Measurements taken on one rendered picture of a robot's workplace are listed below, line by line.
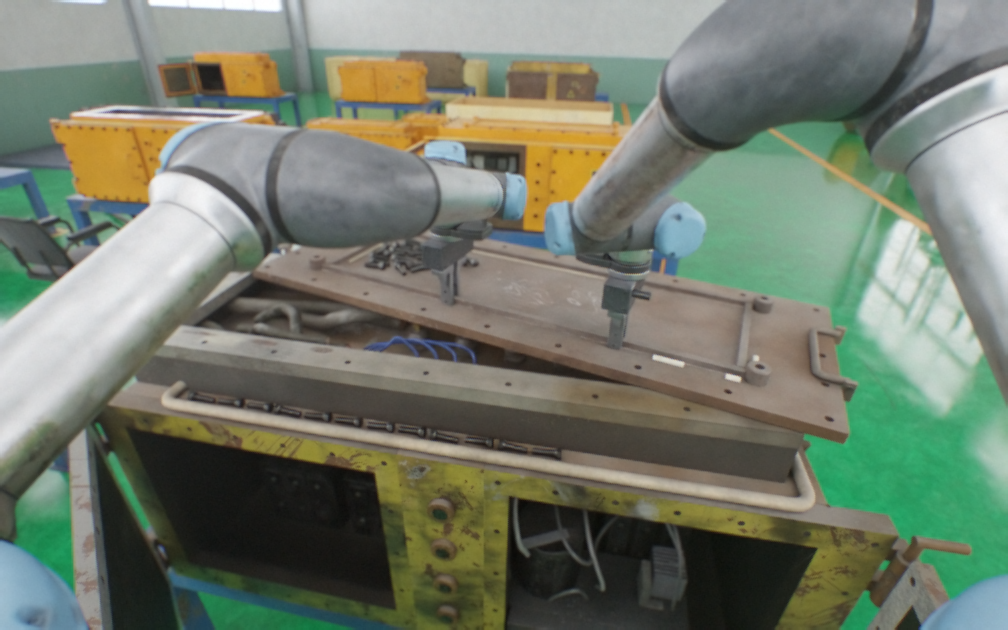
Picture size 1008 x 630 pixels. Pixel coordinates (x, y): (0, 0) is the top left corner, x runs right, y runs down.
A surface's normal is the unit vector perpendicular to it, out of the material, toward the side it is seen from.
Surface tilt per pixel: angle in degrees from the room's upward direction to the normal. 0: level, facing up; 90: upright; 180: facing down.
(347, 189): 70
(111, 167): 90
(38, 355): 42
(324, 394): 90
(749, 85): 107
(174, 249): 51
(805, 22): 81
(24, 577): 33
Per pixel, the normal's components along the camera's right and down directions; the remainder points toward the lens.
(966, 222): -0.98, 0.10
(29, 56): 0.98, 0.11
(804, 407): 0.02, -0.87
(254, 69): -0.19, 0.48
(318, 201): 0.14, 0.40
